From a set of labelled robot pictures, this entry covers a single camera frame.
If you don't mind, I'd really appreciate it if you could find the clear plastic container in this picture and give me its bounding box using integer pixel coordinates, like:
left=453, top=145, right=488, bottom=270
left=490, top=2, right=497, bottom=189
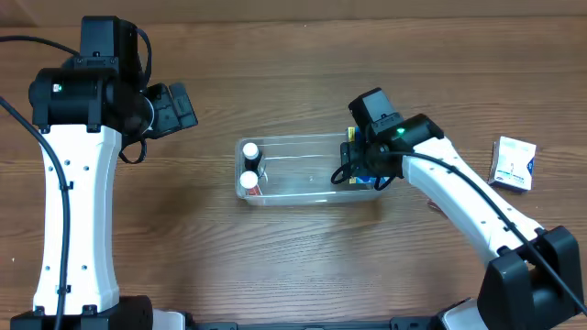
left=235, top=132, right=381, bottom=206

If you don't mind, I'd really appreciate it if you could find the black bottle white cap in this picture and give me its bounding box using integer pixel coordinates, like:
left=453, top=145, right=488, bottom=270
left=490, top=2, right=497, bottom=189
left=242, top=142, right=266, bottom=177

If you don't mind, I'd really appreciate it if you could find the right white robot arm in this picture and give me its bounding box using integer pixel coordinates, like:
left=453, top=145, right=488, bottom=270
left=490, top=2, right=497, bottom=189
left=331, top=115, right=586, bottom=329

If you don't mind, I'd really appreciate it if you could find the white blue medicine box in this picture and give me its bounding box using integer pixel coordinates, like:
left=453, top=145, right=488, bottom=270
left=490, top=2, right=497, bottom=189
left=488, top=136, right=537, bottom=193

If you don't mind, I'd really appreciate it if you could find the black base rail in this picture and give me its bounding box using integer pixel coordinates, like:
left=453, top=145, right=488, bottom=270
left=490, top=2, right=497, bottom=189
left=186, top=310, right=447, bottom=330

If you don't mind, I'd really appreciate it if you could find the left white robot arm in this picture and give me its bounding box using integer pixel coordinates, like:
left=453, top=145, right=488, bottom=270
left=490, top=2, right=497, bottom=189
left=10, top=57, right=197, bottom=329

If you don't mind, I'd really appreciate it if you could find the orange bottle white cap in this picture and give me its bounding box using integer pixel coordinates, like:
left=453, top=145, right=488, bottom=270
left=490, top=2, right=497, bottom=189
left=238, top=170, right=262, bottom=196

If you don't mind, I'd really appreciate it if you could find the blue yellow VapoDrops box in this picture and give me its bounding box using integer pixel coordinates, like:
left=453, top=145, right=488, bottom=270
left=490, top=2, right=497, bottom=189
left=340, top=126, right=377, bottom=185

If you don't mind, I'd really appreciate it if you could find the red Panadol box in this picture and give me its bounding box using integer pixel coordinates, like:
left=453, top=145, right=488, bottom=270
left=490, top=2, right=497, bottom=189
left=427, top=200, right=442, bottom=213

